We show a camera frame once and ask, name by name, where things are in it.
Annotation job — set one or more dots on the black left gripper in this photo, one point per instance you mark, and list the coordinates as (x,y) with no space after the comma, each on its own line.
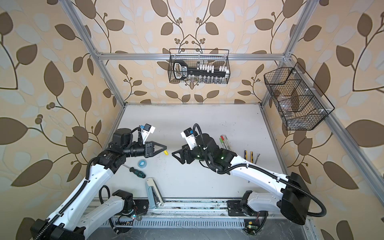
(148,148)

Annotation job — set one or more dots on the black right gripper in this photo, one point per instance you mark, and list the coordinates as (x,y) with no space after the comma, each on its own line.
(181,159)

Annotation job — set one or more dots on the white marker green end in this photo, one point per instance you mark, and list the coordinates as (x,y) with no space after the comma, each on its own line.
(223,143)

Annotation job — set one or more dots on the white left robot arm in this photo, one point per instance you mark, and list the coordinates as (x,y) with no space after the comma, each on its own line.
(68,222)

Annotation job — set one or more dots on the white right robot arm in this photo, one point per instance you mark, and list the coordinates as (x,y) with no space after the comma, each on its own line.
(289,193)

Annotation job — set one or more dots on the blue tape roll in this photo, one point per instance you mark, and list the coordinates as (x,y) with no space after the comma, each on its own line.
(142,164)

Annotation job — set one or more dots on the green black screwdriver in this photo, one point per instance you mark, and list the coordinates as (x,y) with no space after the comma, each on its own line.
(138,173)

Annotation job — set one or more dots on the blue white stapler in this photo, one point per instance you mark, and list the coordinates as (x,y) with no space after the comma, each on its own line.
(154,196)

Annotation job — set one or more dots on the yellow black pliers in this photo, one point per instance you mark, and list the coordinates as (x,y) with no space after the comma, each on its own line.
(249,156)

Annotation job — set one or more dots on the black socket holder tool set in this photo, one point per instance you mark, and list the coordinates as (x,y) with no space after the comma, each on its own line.
(183,71)

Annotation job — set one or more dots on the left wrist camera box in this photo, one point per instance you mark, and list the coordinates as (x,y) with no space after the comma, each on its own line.
(145,131)

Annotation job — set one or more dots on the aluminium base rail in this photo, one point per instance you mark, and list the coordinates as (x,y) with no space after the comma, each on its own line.
(189,214)

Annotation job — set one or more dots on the black wire basket back wall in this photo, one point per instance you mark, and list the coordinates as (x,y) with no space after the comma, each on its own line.
(216,57)

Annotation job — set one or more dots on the black wire basket wall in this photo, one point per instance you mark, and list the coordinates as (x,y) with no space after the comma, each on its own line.
(216,57)
(300,102)

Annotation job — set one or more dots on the aluminium frame corner post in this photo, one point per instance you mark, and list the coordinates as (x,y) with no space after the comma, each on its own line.
(70,11)

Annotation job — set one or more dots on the black wire basket right wall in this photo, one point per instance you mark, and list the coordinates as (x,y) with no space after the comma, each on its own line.
(300,102)

